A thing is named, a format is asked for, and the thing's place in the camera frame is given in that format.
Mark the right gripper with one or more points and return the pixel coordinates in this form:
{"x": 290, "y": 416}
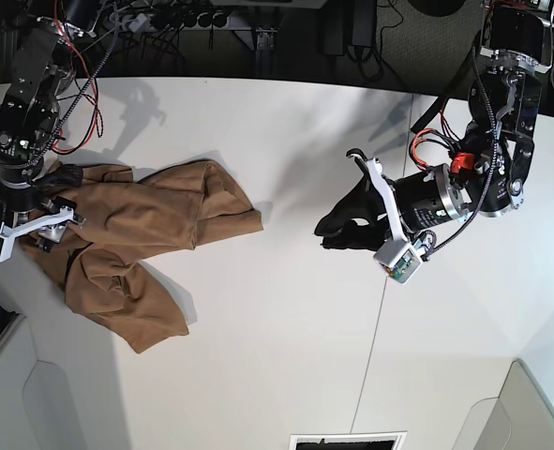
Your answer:
{"x": 44, "y": 197}

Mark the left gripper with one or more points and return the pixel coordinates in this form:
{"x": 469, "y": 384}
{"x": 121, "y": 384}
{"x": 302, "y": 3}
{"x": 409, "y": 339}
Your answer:
{"x": 405, "y": 209}

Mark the brown t-shirt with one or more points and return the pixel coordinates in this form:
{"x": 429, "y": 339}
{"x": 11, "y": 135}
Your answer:
{"x": 98, "y": 266}

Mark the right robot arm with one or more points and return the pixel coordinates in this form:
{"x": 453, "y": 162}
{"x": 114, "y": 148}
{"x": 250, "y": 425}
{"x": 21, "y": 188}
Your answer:
{"x": 31, "y": 120}

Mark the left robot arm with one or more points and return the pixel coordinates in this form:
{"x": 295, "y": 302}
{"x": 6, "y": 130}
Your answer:
{"x": 472, "y": 148}

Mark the white power strip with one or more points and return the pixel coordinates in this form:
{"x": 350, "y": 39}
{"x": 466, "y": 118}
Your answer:
{"x": 133, "y": 23}

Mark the aluminium table leg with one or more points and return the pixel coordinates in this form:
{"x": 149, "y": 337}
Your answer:
{"x": 264, "y": 42}

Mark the black power adapter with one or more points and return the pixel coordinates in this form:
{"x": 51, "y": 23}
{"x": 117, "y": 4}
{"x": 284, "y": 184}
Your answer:
{"x": 332, "y": 28}

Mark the white framed floor vent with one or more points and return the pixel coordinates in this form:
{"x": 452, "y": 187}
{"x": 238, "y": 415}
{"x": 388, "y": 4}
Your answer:
{"x": 392, "y": 440}

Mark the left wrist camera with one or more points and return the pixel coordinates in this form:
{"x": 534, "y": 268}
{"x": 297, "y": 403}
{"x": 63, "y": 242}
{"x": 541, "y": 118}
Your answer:
{"x": 400, "y": 260}

